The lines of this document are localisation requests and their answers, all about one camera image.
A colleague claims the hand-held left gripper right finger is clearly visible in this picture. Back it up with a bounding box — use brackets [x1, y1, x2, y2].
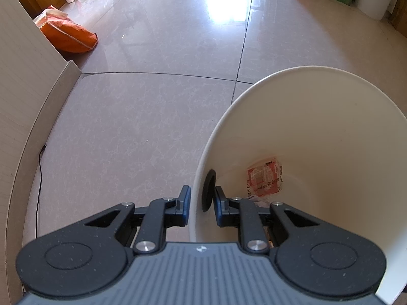
[214, 186, 322, 255]

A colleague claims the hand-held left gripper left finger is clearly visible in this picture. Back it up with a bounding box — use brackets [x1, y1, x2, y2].
[83, 185, 192, 255]

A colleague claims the red snack wrapper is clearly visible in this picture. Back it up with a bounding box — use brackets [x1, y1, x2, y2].
[246, 156, 283, 197]

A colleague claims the white plastic trash bin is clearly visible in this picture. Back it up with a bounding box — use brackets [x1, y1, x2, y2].
[189, 65, 407, 305]

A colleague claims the beige furniture panel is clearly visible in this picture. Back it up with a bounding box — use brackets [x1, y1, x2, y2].
[0, 0, 82, 305]

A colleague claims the orange woven bag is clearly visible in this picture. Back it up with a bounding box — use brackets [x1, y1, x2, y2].
[33, 5, 99, 53]

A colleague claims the brown cardboard box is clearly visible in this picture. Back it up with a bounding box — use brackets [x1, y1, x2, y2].
[390, 0, 407, 34]

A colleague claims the black cable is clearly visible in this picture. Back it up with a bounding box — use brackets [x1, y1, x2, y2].
[34, 144, 48, 239]

